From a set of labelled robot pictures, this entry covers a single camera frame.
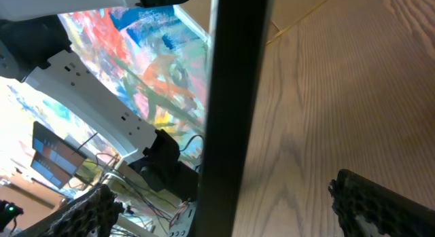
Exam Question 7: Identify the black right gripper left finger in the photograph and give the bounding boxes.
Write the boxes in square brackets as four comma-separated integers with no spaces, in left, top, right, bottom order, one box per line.
[15,184,124,237]

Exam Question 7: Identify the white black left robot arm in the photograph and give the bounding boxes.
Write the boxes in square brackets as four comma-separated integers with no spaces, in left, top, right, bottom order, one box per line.
[1,0,198,201]

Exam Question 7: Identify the brown cardboard panel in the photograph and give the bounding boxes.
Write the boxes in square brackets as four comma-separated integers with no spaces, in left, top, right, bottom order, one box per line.
[173,0,327,43]

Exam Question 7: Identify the colourful abstract wall painting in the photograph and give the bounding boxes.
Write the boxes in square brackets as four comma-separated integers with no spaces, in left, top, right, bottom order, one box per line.
[1,6,209,166]

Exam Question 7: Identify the dark computer monitor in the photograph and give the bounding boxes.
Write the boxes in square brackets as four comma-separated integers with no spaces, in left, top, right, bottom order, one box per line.
[31,121,87,189]

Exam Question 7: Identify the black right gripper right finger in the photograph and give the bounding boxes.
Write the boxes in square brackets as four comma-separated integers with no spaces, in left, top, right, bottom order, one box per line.
[328,169,434,237]

